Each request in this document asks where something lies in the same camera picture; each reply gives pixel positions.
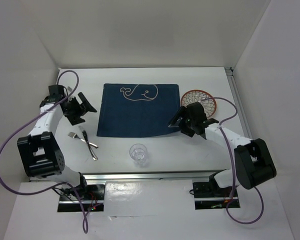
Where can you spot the blue whale placemat cloth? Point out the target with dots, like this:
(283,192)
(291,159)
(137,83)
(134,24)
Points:
(137,110)

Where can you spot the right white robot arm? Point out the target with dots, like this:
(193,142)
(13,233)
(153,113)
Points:
(251,161)

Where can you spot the silver table knife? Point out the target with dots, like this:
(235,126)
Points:
(85,136)

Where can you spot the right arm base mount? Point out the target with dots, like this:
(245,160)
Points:
(209,196)

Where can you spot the floral ceramic plate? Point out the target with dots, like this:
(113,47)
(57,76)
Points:
(204,98)

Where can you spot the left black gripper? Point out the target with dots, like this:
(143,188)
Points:
(82,108)

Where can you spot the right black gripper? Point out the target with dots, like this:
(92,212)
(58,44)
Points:
(185,130)

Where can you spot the silver fork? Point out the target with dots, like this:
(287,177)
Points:
(73,135)

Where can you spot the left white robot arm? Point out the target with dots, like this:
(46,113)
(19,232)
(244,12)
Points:
(40,153)

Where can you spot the clear plastic cup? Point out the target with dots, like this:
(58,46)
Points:
(139,153)

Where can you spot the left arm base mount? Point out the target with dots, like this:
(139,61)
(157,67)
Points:
(92,198)

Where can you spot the front aluminium rail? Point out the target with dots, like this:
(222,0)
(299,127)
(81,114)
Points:
(145,176)

